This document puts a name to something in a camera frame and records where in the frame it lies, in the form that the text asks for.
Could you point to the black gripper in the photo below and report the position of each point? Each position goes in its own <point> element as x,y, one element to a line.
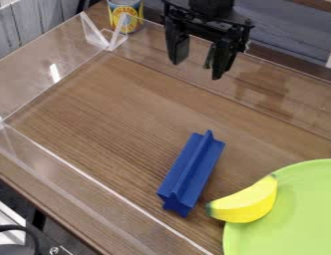
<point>210,19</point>

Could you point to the blue cross-shaped block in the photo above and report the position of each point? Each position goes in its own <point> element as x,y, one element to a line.
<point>190,173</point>

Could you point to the green plate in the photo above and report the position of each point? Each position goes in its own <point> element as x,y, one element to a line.
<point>297,227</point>

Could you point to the yellow labelled tin can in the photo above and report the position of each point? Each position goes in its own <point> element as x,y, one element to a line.
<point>127,13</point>

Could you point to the yellow toy banana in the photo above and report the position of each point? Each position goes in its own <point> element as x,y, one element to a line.
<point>249,204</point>

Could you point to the clear acrylic corner bracket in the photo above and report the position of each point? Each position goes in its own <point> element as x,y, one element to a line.
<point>108,39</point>

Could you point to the clear acrylic barrier wall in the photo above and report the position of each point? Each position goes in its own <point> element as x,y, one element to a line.
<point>95,122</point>

